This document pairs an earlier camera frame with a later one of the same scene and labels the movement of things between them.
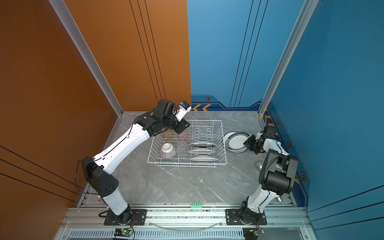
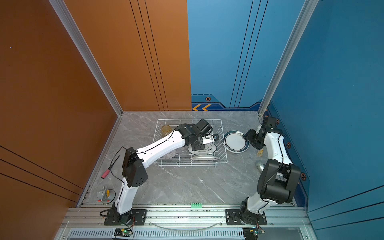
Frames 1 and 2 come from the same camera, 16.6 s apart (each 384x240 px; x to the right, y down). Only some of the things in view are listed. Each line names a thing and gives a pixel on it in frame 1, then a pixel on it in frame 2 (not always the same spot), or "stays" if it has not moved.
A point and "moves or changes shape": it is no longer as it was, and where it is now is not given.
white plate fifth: (204, 158) stays
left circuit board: (124, 232) stays
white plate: (201, 152) stays
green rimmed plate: (234, 142) moves or changes shape
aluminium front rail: (186, 218) stays
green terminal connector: (196, 205) stays
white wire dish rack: (202, 145) stays
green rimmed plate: (202, 145) moves or changes shape
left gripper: (182, 125) → (196, 148)
